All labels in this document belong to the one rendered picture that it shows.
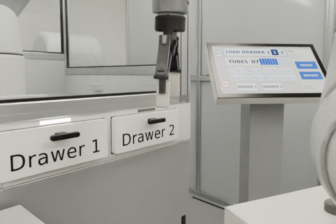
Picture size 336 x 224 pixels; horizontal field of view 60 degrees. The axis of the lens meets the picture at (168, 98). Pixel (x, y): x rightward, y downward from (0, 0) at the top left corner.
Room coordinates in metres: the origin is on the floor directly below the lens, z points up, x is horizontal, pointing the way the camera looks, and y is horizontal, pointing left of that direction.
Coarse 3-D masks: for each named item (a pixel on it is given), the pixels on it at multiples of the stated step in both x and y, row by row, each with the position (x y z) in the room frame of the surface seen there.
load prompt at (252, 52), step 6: (222, 48) 1.33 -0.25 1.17; (228, 48) 1.34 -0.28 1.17; (234, 48) 1.34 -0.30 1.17; (240, 48) 1.34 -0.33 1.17; (246, 48) 1.35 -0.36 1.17; (252, 48) 1.35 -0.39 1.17; (258, 48) 1.35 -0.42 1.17; (264, 48) 1.36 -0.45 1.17; (270, 48) 1.36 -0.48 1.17; (276, 48) 1.36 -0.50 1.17; (282, 48) 1.37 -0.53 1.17; (228, 54) 1.31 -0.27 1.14; (234, 54) 1.31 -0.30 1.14; (240, 54) 1.32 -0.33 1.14; (246, 54) 1.32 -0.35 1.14; (252, 54) 1.32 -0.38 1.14; (258, 54) 1.33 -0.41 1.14; (264, 54) 1.33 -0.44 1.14; (270, 54) 1.33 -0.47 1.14; (276, 54) 1.34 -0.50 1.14; (282, 54) 1.34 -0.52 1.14
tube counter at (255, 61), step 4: (252, 60) 1.30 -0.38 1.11; (256, 60) 1.30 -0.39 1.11; (260, 60) 1.30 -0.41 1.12; (264, 60) 1.31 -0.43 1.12; (268, 60) 1.31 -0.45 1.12; (272, 60) 1.31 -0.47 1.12; (276, 60) 1.31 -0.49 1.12; (280, 60) 1.31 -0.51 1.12; (284, 60) 1.32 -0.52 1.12; (288, 60) 1.32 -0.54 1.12; (252, 64) 1.28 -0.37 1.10; (256, 64) 1.29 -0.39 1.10; (260, 64) 1.29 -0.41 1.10; (264, 64) 1.29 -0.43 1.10; (268, 64) 1.29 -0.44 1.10; (272, 64) 1.29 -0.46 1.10; (276, 64) 1.30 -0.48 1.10; (280, 64) 1.30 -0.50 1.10; (284, 64) 1.30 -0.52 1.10; (288, 64) 1.30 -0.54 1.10
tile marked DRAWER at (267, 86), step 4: (264, 84) 1.22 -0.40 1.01; (268, 84) 1.22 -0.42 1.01; (272, 84) 1.22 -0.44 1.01; (276, 84) 1.22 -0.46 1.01; (280, 84) 1.22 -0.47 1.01; (264, 88) 1.20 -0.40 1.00; (268, 88) 1.20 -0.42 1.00; (272, 88) 1.21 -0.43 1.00; (276, 88) 1.21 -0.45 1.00; (280, 88) 1.21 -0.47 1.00
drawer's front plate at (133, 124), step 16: (160, 112) 0.98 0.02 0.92; (176, 112) 1.05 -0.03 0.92; (112, 128) 0.85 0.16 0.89; (128, 128) 0.88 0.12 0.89; (144, 128) 0.93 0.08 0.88; (160, 128) 0.98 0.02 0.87; (176, 128) 1.05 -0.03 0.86; (112, 144) 0.85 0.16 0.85; (128, 144) 0.88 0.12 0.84; (144, 144) 0.93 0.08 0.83
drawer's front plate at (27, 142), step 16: (32, 128) 0.67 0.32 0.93; (48, 128) 0.70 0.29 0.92; (64, 128) 0.73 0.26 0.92; (80, 128) 0.76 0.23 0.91; (96, 128) 0.80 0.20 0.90; (0, 144) 0.62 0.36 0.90; (16, 144) 0.64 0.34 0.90; (32, 144) 0.67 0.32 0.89; (48, 144) 0.70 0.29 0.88; (64, 144) 0.73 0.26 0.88; (80, 144) 0.76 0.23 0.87; (0, 160) 0.62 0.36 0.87; (16, 160) 0.64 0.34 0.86; (32, 160) 0.67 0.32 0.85; (48, 160) 0.70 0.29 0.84; (64, 160) 0.73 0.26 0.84; (80, 160) 0.76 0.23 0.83; (0, 176) 0.62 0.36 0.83; (16, 176) 0.64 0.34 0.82
